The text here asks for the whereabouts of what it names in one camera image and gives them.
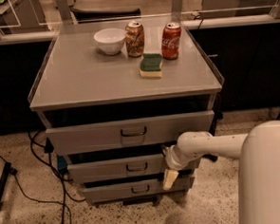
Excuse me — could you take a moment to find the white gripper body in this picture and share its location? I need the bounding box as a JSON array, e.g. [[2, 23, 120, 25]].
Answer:
[[165, 145, 192, 171]]

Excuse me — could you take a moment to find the grey drawer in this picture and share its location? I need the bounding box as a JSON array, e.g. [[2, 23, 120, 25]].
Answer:
[[67, 154, 167, 183], [47, 110, 215, 156], [81, 174, 194, 204]]

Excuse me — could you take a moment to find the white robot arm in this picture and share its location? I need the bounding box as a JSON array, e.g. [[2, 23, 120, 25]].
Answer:
[[162, 121, 280, 224]]

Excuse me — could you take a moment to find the grey top drawer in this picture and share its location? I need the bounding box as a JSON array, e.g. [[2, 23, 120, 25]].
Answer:
[[47, 110, 215, 156]]

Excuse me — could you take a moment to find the grey drawer cabinet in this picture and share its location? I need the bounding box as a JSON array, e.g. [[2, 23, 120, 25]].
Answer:
[[23, 14, 233, 212]]

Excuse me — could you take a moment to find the grey bottom drawer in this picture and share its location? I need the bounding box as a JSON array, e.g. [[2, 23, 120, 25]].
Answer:
[[81, 174, 194, 204]]

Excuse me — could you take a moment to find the black power plug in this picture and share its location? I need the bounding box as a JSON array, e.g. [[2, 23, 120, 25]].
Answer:
[[203, 155, 218, 161]]

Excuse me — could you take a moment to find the green yellow sponge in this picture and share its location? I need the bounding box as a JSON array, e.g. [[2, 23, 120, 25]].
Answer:
[[140, 53, 162, 78]]

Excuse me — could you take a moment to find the red cola can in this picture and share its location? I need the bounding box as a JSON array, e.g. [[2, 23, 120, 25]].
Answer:
[[161, 22, 181, 60]]

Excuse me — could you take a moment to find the brown patterned drink can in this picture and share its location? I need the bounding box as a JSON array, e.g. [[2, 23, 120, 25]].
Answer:
[[125, 20, 145, 57]]

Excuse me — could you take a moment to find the white bowl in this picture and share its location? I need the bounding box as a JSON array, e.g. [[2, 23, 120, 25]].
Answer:
[[94, 28, 125, 56]]

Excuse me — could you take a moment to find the black stand leg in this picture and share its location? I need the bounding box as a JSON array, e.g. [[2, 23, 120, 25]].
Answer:
[[0, 163, 11, 202]]

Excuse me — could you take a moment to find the black floor cable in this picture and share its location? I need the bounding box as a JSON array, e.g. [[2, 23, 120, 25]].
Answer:
[[0, 126, 88, 224]]

